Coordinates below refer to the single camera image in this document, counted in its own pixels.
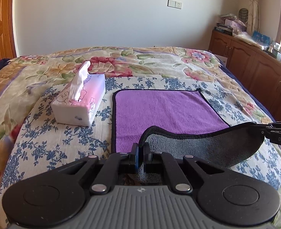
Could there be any dark blue cloth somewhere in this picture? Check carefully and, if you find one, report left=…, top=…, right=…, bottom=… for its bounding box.
left=0, top=58, right=13, bottom=82

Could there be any pink and white tissue box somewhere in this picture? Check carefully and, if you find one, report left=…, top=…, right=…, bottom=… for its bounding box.
left=50, top=74, right=106, bottom=127

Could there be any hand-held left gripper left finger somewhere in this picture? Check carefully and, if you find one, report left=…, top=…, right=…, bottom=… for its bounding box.
left=57, top=143, right=140, bottom=195

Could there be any dark patterned vase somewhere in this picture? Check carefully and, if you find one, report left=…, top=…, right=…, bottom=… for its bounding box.
left=239, top=8, right=249, bottom=26

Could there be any blue printed box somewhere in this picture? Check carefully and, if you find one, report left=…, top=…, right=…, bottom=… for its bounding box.
left=252, top=31, right=271, bottom=44

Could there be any stack of dark books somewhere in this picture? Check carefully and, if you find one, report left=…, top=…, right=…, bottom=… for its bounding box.
left=214, top=23, right=234, bottom=36

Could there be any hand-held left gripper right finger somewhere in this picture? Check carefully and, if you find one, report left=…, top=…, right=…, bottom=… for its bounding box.
left=143, top=145, right=224, bottom=194

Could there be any floral beige curtain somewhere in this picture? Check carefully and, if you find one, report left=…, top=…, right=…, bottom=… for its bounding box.
left=246, top=0, right=263, bottom=35

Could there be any floral quilted bedspread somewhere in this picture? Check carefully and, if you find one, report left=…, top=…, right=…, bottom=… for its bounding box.
left=0, top=46, right=279, bottom=229

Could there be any white tissue sheet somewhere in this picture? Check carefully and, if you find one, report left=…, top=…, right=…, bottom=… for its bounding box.
left=68, top=60, right=91, bottom=101

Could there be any purple and grey towel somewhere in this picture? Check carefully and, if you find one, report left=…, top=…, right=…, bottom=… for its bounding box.
left=111, top=88, right=266, bottom=185

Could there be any light purple box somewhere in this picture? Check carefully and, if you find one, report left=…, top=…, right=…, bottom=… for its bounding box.
left=225, top=19, right=247, bottom=33

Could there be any blue floral white sheet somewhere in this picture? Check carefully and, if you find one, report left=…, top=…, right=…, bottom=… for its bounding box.
left=0, top=76, right=281, bottom=229

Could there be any clear plastic bag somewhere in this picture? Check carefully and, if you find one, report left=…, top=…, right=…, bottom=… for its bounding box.
left=233, top=31, right=257, bottom=45

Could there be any wooden cabinet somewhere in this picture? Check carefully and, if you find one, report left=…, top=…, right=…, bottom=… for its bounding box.
left=208, top=30, right=281, bottom=123

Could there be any cluster of small bottles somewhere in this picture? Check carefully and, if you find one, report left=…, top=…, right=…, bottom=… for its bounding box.
left=262, top=40, right=281, bottom=62

